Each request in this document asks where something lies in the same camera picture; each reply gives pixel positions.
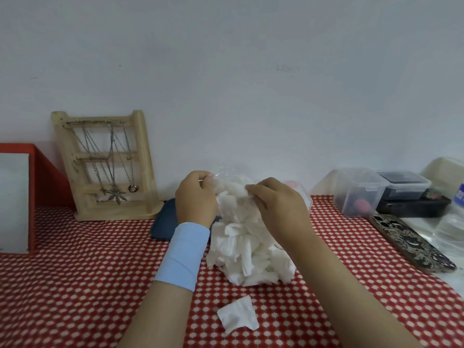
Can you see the person's right hand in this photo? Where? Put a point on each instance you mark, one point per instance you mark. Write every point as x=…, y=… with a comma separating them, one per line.
x=286, y=213

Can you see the person's left hand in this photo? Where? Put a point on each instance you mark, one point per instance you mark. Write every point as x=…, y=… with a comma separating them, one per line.
x=197, y=202

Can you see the clear plastic bag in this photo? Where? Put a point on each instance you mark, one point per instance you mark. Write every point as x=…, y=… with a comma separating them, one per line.
x=232, y=175

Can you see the pile of white cotton pads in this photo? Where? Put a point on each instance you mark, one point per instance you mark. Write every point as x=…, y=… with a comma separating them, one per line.
x=246, y=250

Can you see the white cloth square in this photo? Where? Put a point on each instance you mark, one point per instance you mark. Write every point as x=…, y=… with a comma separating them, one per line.
x=237, y=315

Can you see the person's left forearm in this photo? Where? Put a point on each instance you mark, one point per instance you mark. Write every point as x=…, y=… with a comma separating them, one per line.
x=156, y=318

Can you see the person's right forearm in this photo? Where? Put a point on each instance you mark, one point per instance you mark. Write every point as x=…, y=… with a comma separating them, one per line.
x=344, y=297

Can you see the black tray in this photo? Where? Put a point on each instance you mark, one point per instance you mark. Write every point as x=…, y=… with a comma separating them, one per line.
x=413, y=208

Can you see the dark blue pouch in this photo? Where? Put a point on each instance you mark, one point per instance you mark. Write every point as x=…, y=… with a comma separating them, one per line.
x=165, y=222

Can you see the light blue wristband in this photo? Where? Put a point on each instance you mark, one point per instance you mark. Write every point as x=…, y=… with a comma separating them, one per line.
x=181, y=257

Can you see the wooden jewelry stand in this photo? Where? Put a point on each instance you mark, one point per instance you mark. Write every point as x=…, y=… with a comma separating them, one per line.
x=143, y=159

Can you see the pink makeup sponge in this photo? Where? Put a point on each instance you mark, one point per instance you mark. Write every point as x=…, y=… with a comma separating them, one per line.
x=362, y=206

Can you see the clear lidded plastic container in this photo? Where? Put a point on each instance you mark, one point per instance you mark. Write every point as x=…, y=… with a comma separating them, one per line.
x=359, y=184

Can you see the clear container with black contents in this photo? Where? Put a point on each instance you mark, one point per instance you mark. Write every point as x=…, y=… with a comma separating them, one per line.
x=404, y=184

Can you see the phone with patterned case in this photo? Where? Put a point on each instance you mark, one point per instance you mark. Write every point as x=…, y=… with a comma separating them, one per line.
x=409, y=242

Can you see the beige plastic tub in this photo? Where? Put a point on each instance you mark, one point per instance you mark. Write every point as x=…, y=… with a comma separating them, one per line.
x=444, y=172

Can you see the clear plastic water bottle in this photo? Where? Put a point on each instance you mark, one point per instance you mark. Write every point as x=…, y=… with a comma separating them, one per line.
x=451, y=228

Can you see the red framed mirror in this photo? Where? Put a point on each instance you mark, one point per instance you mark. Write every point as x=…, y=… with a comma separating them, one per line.
x=12, y=202

